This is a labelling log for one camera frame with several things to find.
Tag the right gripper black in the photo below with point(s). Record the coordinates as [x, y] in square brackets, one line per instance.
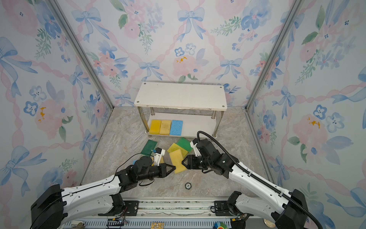
[191, 161]

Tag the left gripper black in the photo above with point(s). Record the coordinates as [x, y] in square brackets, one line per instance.
[163, 171]

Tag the large blue sponge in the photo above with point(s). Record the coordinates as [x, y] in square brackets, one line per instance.
[176, 127]

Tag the tan yellow orange-backed sponge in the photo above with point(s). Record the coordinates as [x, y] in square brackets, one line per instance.
[165, 127]

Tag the bright yellow sponge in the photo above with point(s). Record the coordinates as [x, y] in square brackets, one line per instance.
[155, 127]

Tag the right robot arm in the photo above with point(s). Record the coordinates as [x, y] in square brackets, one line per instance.
[286, 209]

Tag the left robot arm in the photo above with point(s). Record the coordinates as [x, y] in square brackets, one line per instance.
[57, 206]

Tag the white two-tier shelf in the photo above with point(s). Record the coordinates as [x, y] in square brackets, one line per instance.
[200, 107]

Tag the pale yellow sponge left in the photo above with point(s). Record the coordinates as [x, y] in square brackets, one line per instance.
[157, 160]

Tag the green sponge right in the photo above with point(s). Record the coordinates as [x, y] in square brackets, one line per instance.
[185, 144]

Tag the yellow-green sponge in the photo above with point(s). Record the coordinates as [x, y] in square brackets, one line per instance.
[175, 147]

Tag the poker chip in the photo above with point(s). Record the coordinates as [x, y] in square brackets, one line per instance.
[188, 186]

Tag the dark green scouring sponge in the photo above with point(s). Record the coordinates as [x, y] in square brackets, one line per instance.
[149, 147]

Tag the small yellow circuit board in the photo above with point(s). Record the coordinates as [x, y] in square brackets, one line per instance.
[157, 225]

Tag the colourful toy object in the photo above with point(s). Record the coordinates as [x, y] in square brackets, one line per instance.
[220, 225]

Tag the round beige disc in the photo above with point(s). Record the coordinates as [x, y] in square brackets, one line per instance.
[269, 224]

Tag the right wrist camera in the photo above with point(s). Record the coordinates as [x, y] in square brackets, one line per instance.
[193, 145]

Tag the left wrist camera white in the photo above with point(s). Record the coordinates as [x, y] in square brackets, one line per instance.
[158, 152]

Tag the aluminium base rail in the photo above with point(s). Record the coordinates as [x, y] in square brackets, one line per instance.
[175, 213]

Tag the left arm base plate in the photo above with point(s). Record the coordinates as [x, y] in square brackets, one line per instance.
[127, 208]

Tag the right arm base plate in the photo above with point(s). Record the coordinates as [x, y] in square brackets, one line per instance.
[222, 208]

